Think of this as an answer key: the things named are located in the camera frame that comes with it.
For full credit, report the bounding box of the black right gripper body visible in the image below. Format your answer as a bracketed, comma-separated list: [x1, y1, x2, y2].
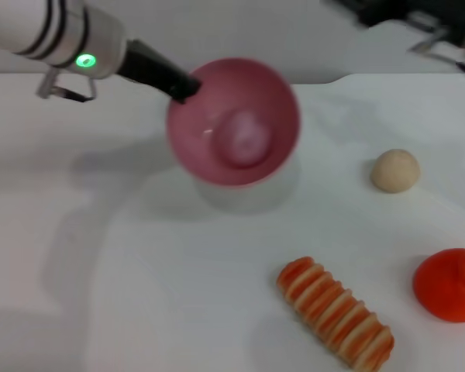
[320, 0, 465, 50]

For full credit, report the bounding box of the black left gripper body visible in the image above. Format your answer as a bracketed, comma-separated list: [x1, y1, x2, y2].
[117, 38, 191, 98]

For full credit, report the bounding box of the pink plastic bowl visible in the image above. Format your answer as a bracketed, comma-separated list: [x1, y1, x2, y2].
[165, 57, 302, 191]

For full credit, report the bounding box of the pink toy peach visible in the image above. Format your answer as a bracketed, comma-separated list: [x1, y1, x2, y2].
[211, 110, 273, 170]

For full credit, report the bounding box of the beige round toy bun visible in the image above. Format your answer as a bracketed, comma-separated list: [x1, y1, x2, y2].
[370, 148, 422, 194]

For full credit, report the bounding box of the orange striped toy bread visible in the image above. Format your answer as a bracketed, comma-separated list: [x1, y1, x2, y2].
[277, 256, 395, 371]

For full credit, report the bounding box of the red orange toy tomato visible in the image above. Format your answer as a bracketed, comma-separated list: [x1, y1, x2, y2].
[413, 247, 465, 323]

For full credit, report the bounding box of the right arm cable with plug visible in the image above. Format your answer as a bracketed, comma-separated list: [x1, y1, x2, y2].
[406, 26, 465, 82]

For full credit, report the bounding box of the arm cable with plug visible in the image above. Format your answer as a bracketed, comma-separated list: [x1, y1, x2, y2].
[406, 26, 465, 82]
[36, 66, 98, 105]

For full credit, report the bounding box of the left arm cable with plug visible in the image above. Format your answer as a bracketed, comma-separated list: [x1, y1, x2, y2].
[36, 66, 98, 105]

